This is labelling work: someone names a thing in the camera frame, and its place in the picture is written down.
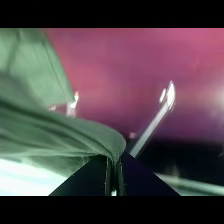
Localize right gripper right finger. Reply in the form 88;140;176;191
115;150;181;197

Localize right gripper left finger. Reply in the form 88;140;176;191
49;154;113;197

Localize green garment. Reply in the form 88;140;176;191
0;28;127;178

